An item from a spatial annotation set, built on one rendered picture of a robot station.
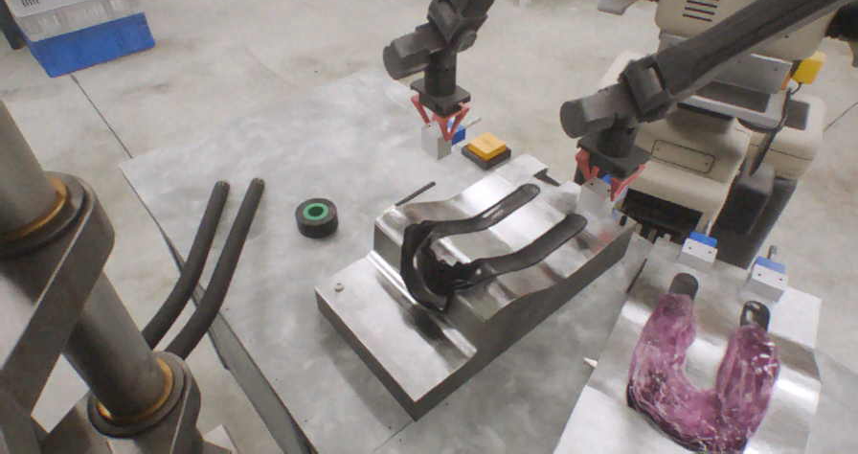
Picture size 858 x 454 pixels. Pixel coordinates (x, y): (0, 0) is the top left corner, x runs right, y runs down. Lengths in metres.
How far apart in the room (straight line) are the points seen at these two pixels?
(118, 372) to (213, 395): 1.31
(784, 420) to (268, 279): 0.80
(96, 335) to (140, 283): 1.73
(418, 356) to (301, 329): 0.22
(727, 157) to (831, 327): 1.18
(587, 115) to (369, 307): 0.44
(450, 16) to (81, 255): 0.63
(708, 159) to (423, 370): 0.77
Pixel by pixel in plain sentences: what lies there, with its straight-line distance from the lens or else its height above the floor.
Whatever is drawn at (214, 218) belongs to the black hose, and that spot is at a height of 0.85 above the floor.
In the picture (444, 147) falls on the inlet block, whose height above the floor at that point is 0.93.
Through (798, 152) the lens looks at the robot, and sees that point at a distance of 1.57.
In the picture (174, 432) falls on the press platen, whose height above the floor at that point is 1.04.
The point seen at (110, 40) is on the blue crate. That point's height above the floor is 0.11.
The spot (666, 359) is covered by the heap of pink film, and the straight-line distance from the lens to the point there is 0.85.
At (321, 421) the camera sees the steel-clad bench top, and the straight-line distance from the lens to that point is 0.86.
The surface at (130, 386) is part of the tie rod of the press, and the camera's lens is 0.61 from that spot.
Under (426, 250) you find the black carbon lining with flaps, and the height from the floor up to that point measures 0.95.
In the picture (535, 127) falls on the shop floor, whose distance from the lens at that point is 2.82.
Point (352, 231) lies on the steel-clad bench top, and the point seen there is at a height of 0.80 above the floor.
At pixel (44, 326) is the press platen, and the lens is 0.43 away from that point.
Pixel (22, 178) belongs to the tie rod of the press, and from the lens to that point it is 0.45.
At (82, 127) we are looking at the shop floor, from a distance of 3.23.
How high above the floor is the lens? 1.56
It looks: 43 degrees down
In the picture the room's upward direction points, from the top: straight up
